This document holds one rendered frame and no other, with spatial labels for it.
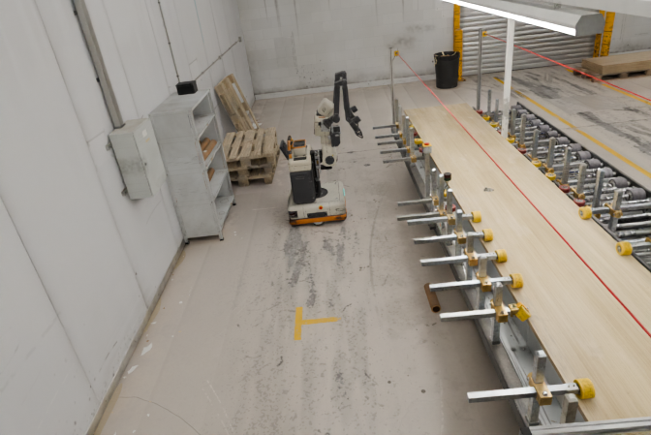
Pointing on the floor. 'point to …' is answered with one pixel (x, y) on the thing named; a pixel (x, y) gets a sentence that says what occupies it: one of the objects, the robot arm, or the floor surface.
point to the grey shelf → (201, 126)
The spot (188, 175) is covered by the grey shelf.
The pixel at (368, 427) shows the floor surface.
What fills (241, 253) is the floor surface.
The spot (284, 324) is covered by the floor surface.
